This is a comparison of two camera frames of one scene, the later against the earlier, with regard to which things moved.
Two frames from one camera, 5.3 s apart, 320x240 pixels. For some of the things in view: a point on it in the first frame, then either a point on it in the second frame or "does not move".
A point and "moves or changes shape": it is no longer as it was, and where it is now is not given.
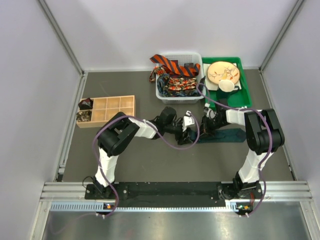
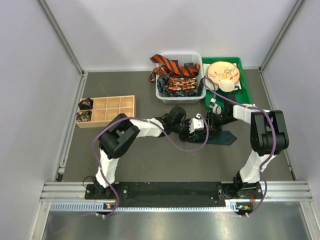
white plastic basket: [185, 57] does not move
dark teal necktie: [225, 135] moves or changes shape
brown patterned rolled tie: [84, 116] does not move
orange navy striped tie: [173, 68] does not move
